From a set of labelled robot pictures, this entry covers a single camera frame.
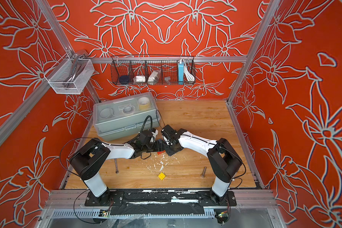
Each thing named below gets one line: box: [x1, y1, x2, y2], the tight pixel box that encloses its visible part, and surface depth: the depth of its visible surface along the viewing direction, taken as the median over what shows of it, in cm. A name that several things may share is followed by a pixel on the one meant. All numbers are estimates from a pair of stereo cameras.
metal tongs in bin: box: [64, 53, 88, 88], surface depth 86 cm
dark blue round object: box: [118, 75, 130, 85], surface depth 99 cm
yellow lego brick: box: [157, 171, 166, 181], surface depth 81 cm
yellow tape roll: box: [138, 96, 152, 111], surface depth 98 cm
